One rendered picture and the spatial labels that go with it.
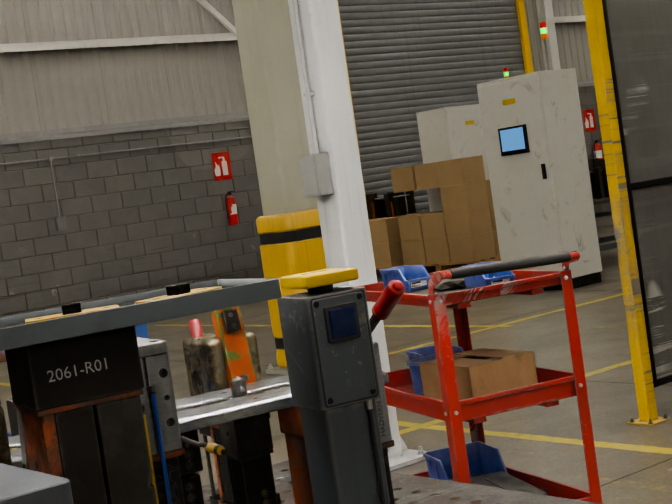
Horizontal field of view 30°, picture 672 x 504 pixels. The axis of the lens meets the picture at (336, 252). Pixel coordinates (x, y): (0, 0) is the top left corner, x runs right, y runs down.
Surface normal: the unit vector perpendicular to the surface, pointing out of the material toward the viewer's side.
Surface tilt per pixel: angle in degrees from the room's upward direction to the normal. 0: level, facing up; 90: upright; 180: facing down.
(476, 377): 90
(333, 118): 90
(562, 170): 90
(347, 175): 90
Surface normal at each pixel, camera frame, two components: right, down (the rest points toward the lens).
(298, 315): -0.87, 0.15
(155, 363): 0.48, -0.02
